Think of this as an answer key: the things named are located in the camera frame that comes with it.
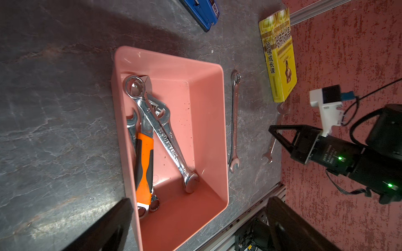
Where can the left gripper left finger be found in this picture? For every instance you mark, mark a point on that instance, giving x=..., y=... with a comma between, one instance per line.
x=109, y=233

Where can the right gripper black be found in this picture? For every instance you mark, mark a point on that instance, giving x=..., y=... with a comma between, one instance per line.
x=376, y=173

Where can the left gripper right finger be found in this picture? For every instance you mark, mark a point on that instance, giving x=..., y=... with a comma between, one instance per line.
x=290, y=232

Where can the small silver wrench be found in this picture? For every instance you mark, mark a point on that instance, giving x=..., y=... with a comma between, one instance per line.
x=282, y=110

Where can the thin silver wrench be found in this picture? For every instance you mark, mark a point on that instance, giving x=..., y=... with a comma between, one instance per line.
x=234, y=161

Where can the pink storage box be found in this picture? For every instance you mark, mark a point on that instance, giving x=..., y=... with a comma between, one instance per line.
x=170, y=117

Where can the large 16mm combination wrench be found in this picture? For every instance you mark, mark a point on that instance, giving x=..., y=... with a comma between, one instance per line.
x=136, y=89

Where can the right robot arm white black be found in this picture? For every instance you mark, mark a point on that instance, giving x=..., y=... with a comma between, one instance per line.
x=381, y=131

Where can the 13mm silver wrench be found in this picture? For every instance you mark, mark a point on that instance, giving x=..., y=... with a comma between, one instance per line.
x=161, y=110

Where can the yellow book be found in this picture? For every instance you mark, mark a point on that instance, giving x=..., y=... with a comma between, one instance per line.
x=275, y=32

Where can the blue stapler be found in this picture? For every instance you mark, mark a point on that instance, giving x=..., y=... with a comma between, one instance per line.
x=205, y=12

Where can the aluminium front rail frame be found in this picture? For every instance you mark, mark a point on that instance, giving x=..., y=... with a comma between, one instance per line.
x=237, y=235

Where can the right corner aluminium post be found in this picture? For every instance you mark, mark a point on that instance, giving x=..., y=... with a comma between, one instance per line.
x=314, y=9

